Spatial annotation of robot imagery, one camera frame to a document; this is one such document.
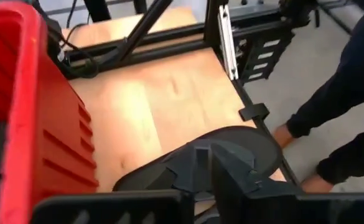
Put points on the silver aluminium rail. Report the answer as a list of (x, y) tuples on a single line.
[(228, 46)]

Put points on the red plastic bin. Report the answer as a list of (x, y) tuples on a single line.
[(60, 140)]

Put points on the person's hand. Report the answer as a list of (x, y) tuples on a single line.
[(315, 185), (282, 137)]

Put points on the black table frame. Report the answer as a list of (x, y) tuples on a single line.
[(169, 35)]

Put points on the black plastic clip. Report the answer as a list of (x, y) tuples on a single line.
[(254, 112)]

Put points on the black rubber slide sandal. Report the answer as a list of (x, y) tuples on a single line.
[(262, 149)]

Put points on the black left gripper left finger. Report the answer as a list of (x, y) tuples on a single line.
[(107, 208)]

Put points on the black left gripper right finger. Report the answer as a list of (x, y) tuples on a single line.
[(293, 208)]

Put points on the black slotted bracket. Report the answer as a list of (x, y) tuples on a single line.
[(281, 40)]

